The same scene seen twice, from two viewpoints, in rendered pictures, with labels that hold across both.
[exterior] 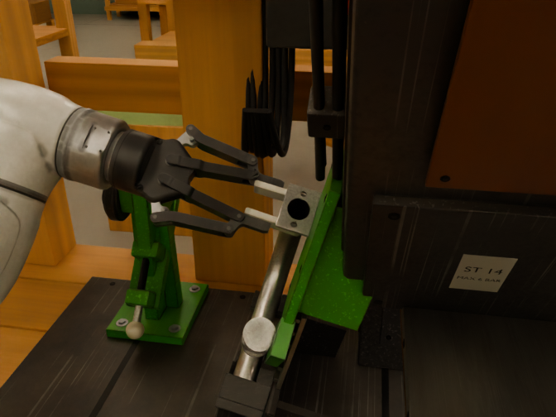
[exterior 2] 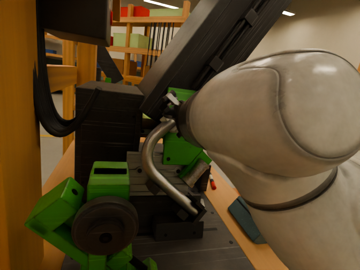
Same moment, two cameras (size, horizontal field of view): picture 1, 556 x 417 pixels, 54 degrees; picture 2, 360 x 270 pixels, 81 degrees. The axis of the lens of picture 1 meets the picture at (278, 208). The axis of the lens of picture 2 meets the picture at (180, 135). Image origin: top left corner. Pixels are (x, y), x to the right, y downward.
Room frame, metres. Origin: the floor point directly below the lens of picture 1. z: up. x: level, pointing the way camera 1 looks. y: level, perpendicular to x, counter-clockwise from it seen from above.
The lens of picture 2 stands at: (0.80, 0.47, 1.30)
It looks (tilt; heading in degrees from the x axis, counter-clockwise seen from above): 15 degrees down; 243
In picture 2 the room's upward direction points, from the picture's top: 9 degrees clockwise
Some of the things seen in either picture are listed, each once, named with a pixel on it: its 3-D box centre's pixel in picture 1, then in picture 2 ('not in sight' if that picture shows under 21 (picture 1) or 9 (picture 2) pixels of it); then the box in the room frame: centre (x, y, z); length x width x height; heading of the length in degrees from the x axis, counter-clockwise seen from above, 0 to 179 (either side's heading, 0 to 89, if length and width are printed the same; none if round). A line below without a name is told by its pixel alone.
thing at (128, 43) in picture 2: not in sight; (132, 75); (-0.10, -3.57, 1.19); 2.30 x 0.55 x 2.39; 123
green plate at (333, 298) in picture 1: (338, 251); (182, 124); (0.52, -0.07, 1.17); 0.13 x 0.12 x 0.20; 81
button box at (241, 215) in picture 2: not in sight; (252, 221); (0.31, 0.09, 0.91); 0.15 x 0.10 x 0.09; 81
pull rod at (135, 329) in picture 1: (137, 316); not in sight; (0.67, 0.22, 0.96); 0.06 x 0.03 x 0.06; 171
